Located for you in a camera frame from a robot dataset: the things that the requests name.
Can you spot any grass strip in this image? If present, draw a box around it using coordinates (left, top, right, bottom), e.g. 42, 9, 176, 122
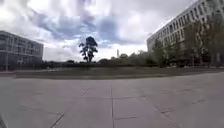
13, 66, 224, 80

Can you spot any tall dark tree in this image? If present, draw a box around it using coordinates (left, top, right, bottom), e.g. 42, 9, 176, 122
78, 36, 99, 64

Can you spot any grey concrete slab plaza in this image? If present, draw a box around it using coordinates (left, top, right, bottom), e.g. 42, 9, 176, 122
0, 71, 224, 128

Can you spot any line of bushes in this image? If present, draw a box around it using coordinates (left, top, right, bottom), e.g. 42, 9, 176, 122
43, 50, 158, 69

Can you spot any glass-fronted building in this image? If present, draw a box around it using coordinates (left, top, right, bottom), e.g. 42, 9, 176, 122
0, 30, 45, 71

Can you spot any row of trees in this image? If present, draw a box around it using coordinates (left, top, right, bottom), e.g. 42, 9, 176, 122
151, 13, 224, 69

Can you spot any long pale many-windowed building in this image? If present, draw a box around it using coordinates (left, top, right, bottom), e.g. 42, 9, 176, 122
146, 0, 224, 68

